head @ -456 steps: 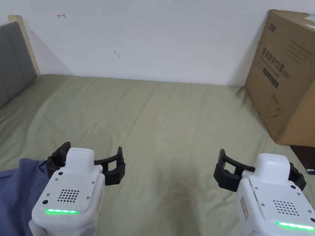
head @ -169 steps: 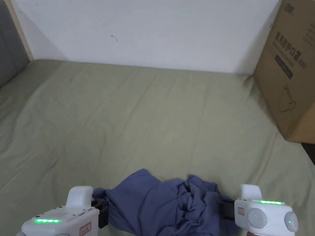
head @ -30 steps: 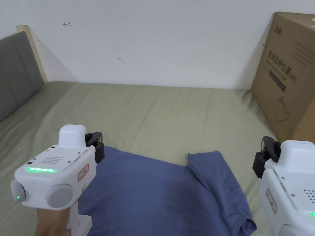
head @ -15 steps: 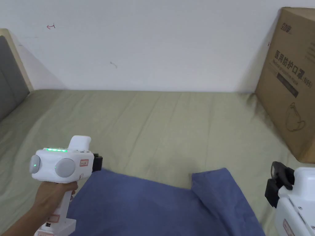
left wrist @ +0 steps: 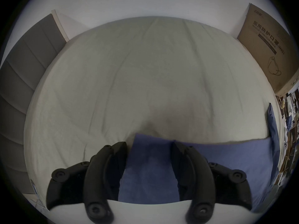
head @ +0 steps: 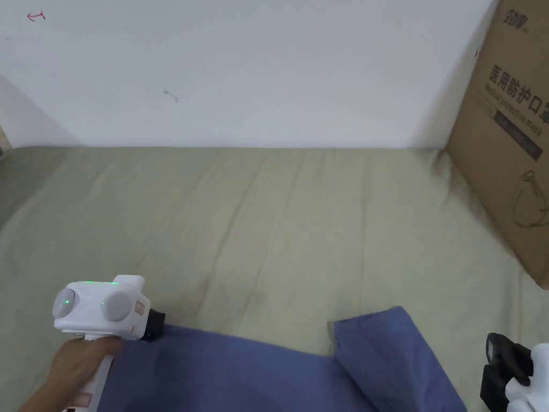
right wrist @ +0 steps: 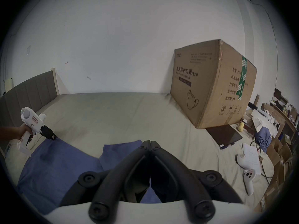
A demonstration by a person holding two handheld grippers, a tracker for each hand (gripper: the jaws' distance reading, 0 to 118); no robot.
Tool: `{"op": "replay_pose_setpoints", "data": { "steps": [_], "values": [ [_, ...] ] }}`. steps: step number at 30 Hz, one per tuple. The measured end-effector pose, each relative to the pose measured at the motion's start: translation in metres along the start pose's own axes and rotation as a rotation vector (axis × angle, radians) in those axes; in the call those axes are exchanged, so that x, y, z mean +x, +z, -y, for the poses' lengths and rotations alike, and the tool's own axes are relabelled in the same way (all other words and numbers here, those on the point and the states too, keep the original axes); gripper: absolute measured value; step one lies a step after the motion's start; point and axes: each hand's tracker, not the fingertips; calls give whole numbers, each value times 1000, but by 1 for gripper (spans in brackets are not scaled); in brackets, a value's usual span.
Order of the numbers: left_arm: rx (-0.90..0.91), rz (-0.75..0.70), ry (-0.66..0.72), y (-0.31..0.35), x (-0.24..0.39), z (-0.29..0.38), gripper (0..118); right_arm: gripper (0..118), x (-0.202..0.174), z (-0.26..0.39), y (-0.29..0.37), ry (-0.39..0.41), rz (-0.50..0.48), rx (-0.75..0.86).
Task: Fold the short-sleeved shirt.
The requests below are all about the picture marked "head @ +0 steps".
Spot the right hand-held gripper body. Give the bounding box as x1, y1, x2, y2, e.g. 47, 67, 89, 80
479, 332, 549, 412

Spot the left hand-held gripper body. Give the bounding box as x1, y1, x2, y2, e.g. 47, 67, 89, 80
51, 275, 166, 412

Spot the blue shirt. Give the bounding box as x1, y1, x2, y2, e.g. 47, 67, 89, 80
95, 305, 468, 412

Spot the person's left forearm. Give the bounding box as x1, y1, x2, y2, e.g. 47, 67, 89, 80
16, 374, 79, 412

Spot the person's left hand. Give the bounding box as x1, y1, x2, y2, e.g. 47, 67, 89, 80
44, 336, 124, 395

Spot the bed with pale green sheet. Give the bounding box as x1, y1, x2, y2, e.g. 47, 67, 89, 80
0, 145, 549, 412

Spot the brown cardboard carton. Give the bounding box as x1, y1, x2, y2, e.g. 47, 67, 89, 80
445, 0, 549, 291

